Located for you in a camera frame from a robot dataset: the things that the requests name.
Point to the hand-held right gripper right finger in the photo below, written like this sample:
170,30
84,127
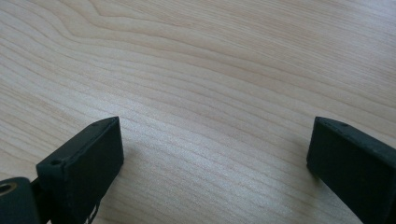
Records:
351,161

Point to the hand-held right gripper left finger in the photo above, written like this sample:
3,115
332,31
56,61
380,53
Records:
84,168

